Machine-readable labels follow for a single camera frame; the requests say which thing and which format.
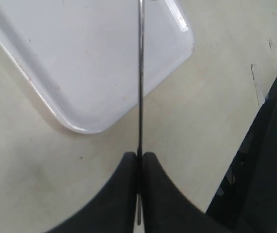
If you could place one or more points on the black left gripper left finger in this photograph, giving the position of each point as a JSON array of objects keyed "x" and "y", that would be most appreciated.
[{"x": 112, "y": 210}]

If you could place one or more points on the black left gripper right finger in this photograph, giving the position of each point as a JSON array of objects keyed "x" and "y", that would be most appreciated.
[{"x": 165, "y": 208}]

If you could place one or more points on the thin metal skewer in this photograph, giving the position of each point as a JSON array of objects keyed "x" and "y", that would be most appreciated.
[{"x": 141, "y": 18}]

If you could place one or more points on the white plastic tray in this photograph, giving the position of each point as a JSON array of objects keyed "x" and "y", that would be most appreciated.
[{"x": 80, "y": 56}]

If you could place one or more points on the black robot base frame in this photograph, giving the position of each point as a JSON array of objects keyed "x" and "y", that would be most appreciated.
[{"x": 246, "y": 201}]

